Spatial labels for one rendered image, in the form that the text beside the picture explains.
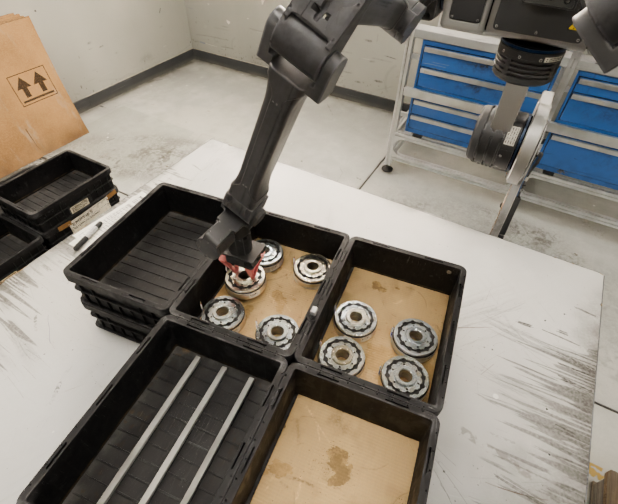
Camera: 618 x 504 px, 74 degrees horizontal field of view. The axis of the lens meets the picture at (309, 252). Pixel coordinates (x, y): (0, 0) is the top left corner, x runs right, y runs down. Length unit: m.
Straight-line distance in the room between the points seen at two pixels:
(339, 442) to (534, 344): 0.65
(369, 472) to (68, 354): 0.82
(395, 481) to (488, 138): 0.79
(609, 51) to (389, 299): 0.73
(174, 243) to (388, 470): 0.81
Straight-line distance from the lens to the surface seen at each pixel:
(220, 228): 0.86
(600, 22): 0.54
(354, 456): 0.89
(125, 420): 0.97
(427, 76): 2.71
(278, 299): 1.07
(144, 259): 1.23
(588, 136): 2.67
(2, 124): 3.52
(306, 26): 0.58
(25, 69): 3.60
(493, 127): 1.13
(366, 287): 1.10
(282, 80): 0.60
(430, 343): 1.00
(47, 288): 1.46
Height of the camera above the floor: 1.67
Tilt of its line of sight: 45 degrees down
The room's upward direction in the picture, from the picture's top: 2 degrees clockwise
